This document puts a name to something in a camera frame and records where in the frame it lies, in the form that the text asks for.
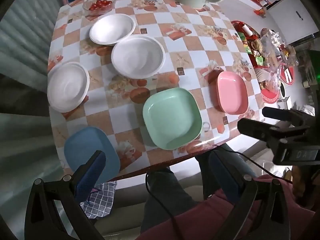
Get blue checkered dish towel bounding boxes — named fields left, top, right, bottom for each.
left=80, top=180, right=117, bottom=219

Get red plastic basket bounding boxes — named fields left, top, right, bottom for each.
left=261, top=90, right=280, bottom=105

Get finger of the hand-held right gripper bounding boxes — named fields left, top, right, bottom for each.
left=262, top=106, right=308, bottom=126
left=237, top=118, right=311, bottom=143

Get black cable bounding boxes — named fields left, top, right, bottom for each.
left=145, top=171, right=183, bottom=240
left=220, top=147, right=293, bottom=183

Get red round tray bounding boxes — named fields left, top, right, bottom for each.
left=231, top=20, right=264, bottom=67

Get pink square plate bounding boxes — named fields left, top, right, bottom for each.
left=217, top=71, right=248, bottom=114

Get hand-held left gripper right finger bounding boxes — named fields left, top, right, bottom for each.
left=209, top=151, right=298, bottom=240

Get person's left leg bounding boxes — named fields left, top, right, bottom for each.
left=141, top=167, right=209, bottom=233

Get white cabinet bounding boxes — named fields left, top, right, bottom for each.
left=269, top=0, right=314, bottom=46

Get green square plate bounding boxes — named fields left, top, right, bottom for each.
left=142, top=88, right=202, bottom=150

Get cherry tomatoes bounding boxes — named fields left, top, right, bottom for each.
left=89, top=0, right=112, bottom=11

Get checkered printed tablecloth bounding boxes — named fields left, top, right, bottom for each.
left=46, top=0, right=265, bottom=180

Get blue square plate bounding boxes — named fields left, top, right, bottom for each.
left=64, top=127, right=120, bottom=185

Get white paper bowl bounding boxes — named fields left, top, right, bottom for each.
left=47, top=62, right=90, bottom=113
left=89, top=14, right=136, bottom=46
left=111, top=35, right=166, bottom=79

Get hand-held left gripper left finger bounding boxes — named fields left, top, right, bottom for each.
left=25, top=150, right=107, bottom=240

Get beige seat cushion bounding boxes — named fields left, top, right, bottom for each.
left=94, top=197, right=150, bottom=240

